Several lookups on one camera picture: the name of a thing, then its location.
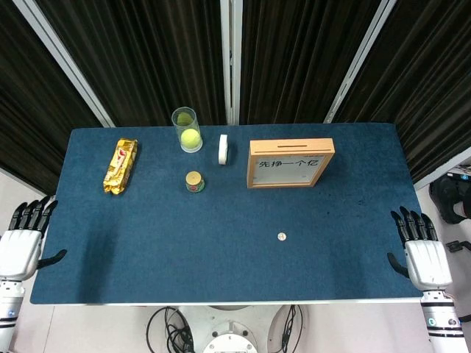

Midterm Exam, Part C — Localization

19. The small jar gold lid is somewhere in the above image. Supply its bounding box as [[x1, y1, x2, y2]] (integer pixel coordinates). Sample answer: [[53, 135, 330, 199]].
[[185, 171, 206, 194]]

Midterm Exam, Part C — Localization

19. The clear plastic cylinder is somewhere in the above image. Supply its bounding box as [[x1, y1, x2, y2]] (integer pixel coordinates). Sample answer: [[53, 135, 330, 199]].
[[171, 106, 204, 154]]

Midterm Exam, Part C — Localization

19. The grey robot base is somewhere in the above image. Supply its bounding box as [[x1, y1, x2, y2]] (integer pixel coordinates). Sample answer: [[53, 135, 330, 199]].
[[176, 304, 295, 353]]

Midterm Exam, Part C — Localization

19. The blue table mat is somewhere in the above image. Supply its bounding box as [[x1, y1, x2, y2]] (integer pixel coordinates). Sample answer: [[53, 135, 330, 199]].
[[29, 123, 439, 305]]

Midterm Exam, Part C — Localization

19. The wooden coin box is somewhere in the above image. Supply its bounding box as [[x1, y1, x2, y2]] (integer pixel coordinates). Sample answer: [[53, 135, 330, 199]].
[[245, 138, 336, 190]]

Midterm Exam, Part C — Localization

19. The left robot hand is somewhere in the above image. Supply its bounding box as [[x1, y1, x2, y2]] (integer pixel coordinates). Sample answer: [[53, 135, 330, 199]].
[[0, 196, 68, 282]]

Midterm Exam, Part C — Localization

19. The white tape roll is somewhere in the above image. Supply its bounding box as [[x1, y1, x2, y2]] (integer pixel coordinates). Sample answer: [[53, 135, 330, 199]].
[[217, 134, 230, 165]]

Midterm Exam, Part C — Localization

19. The white frame post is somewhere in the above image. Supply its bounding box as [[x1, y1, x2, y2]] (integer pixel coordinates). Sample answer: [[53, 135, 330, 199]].
[[219, 0, 244, 125], [414, 146, 471, 190], [13, 0, 116, 128], [323, 0, 397, 124]]

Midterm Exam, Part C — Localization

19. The gold snack package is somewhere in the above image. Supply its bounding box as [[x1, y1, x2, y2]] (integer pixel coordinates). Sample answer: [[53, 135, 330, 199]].
[[102, 138, 139, 196]]

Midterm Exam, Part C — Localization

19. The black coiled cable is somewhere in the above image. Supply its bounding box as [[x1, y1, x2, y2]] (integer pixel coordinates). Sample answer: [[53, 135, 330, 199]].
[[270, 304, 306, 349], [146, 305, 196, 353]]

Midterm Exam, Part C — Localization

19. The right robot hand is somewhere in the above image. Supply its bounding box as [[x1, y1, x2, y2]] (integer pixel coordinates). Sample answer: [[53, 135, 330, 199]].
[[386, 205, 453, 293]]

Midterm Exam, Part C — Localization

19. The black curtain panel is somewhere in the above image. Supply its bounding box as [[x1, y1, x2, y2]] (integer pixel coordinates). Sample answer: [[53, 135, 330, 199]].
[[333, 0, 471, 185], [36, 0, 227, 128], [238, 0, 382, 124], [0, 0, 104, 196]]

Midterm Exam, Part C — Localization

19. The black bag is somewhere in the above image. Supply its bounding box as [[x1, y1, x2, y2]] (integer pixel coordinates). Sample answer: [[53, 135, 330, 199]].
[[429, 175, 471, 225]]

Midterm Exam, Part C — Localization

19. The yellow tennis ball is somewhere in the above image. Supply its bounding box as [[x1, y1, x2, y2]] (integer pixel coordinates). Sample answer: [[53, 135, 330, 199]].
[[180, 128, 202, 151]]

